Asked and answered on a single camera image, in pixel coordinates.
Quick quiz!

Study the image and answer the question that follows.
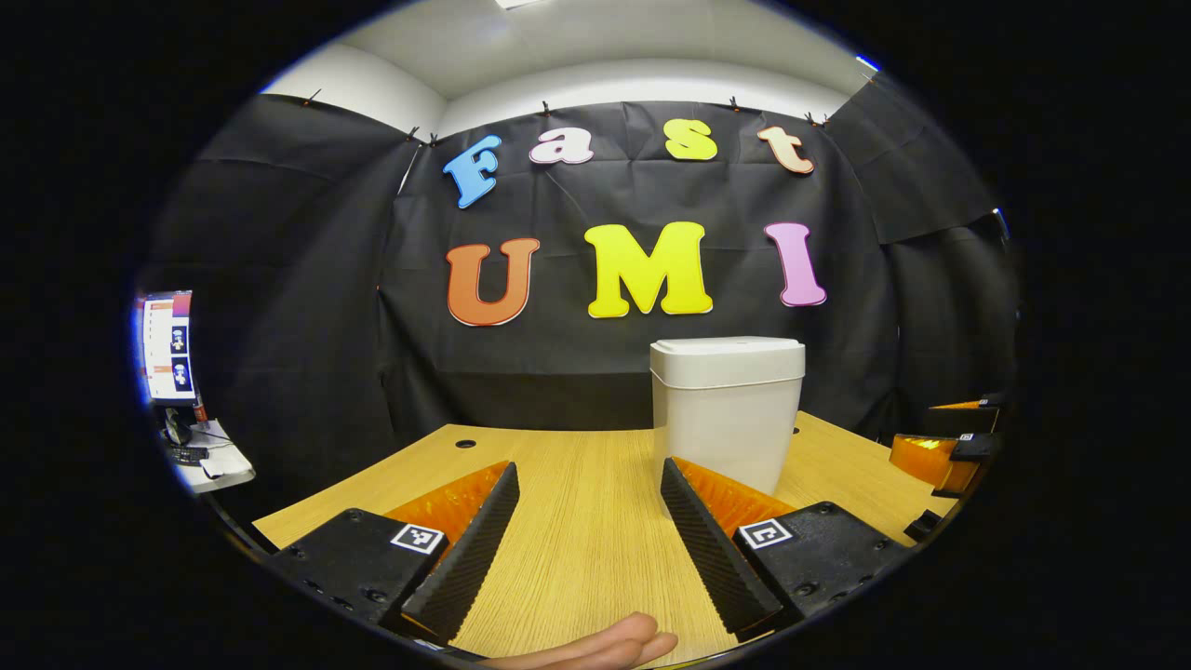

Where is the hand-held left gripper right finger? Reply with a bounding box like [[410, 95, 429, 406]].
[[660, 457, 915, 643]]

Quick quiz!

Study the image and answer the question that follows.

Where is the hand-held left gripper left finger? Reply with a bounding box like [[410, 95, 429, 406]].
[[270, 461, 521, 648]]

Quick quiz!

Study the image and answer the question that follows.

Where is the white desktop garbage bin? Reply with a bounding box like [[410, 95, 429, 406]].
[[649, 336, 807, 499]]

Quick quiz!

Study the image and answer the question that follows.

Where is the wooden desktop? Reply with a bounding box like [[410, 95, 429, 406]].
[[253, 411, 959, 669]]

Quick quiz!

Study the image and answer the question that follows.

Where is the white side table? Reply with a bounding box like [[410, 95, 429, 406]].
[[170, 419, 257, 495]]

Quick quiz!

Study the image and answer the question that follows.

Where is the computer monitor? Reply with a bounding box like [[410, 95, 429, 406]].
[[138, 290, 198, 407]]

